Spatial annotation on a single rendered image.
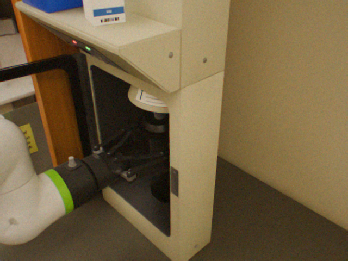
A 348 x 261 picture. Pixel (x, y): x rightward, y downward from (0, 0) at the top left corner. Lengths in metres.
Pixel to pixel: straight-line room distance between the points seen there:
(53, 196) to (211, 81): 0.35
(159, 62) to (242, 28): 0.53
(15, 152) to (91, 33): 0.22
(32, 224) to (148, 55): 0.35
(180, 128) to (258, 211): 0.49
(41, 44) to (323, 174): 0.78
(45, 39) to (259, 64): 0.55
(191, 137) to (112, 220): 0.43
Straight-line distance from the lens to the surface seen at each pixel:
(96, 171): 0.72
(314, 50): 0.93
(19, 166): 0.63
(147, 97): 0.71
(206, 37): 0.59
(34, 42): 0.84
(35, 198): 0.66
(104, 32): 0.54
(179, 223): 0.78
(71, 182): 0.69
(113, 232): 0.98
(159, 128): 0.78
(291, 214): 1.06
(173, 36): 0.54
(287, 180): 1.12
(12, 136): 0.62
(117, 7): 0.57
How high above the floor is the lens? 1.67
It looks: 34 degrees down
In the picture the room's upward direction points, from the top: straight up
